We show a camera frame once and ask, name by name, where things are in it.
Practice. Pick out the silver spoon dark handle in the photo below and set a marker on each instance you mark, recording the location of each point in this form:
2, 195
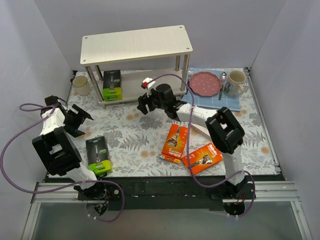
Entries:
223, 77

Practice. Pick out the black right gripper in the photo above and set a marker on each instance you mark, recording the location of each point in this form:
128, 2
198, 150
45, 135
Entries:
146, 102

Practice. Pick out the light wooden two-tier shelf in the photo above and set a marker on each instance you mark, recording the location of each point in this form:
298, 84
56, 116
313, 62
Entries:
136, 45

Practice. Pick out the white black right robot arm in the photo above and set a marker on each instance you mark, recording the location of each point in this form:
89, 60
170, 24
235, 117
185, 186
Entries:
225, 131

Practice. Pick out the blue checked cloth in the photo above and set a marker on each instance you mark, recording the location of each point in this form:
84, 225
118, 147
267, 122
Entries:
212, 102

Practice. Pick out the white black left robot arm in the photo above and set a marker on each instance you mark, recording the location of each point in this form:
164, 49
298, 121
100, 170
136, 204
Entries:
57, 151

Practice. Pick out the green black razor box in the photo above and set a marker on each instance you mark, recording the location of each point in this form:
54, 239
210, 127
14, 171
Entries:
112, 85
98, 156

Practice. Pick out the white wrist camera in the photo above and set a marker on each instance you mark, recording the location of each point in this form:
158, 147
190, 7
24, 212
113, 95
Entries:
63, 106
148, 84

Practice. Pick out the cream enamel cup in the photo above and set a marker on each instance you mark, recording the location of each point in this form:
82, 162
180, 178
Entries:
81, 85

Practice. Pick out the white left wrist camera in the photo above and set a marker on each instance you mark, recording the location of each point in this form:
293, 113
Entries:
63, 106

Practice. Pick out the cream patterned mug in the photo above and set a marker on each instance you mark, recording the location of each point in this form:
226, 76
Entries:
234, 85

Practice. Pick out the aluminium rail frame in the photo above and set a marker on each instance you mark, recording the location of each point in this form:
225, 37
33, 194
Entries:
275, 214

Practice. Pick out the pink dotted plate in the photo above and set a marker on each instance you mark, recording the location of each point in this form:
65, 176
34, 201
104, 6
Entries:
205, 84

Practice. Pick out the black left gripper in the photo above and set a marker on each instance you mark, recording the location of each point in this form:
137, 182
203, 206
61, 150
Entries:
75, 121

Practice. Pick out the floral table mat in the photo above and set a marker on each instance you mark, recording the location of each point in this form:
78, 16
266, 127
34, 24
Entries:
135, 141

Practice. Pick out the white cosmetic box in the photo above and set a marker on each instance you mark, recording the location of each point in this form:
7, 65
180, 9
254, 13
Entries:
199, 130

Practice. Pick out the orange Gillette razor box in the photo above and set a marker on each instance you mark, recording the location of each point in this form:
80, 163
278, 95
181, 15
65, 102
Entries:
174, 144
202, 158

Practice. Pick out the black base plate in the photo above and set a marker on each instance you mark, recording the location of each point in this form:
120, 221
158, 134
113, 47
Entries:
178, 192

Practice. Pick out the silver fork dark handle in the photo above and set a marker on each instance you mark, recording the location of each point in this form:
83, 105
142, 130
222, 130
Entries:
190, 73

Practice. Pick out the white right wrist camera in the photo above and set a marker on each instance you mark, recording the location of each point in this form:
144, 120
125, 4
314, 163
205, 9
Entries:
148, 84

